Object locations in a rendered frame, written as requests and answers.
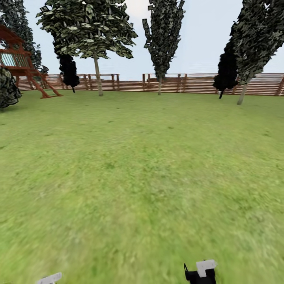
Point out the bush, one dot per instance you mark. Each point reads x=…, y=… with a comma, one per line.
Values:
x=9, y=93

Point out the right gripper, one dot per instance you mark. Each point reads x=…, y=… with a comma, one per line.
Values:
x=194, y=277

